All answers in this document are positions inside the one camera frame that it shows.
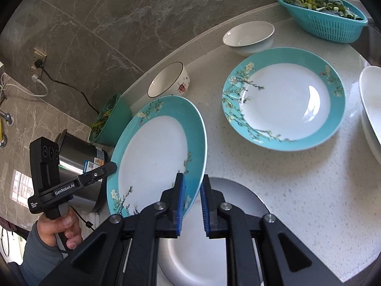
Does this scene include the white power cable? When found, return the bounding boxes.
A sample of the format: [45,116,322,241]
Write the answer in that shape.
[0,73,49,97]

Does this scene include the teal plastic colander basket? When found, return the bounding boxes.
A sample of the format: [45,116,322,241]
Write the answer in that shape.
[277,0,368,44]

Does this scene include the green plastic basin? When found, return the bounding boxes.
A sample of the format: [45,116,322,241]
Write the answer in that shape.
[89,93,133,147]

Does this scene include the black power cable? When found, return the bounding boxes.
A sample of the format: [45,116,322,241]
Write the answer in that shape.
[35,60,101,117]

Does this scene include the large white bowl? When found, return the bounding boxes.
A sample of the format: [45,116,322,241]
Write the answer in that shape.
[359,66,381,163]

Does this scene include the green vegetable scraps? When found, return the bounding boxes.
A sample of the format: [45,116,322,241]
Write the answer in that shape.
[91,95,120,134]

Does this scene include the black lanyard cord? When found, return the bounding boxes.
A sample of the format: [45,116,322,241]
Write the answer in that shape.
[70,205,96,231]

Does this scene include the stainless steel rice cooker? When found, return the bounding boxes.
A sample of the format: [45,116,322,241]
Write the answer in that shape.
[56,129,110,213]

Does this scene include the person's left forearm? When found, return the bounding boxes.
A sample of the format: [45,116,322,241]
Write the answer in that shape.
[17,220,72,284]

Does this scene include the person's left hand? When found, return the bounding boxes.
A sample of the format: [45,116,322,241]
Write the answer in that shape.
[36,206,84,252]

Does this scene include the white bowl with red print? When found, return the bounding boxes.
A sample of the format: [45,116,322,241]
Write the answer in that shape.
[148,62,191,98]

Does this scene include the white wall socket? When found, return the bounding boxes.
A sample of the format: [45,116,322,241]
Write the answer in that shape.
[30,46,49,82]

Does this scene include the plain white plate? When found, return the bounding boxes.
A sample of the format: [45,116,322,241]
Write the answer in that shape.
[157,177,268,286]

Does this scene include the teal floral rim plate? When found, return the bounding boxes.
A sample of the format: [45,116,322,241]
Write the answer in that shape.
[221,48,346,152]
[106,95,208,219]

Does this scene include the green leafy vegetables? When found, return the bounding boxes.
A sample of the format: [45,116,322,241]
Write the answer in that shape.
[286,0,364,21]

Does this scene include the small white bowl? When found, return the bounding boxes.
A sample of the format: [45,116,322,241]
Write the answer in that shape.
[223,21,275,56]

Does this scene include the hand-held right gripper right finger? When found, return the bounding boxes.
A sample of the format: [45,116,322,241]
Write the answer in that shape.
[200,175,352,286]

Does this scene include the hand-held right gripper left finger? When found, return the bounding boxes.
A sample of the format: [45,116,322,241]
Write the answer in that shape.
[39,172,186,286]

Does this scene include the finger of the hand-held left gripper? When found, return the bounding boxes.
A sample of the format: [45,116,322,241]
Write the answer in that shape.
[74,161,118,187]

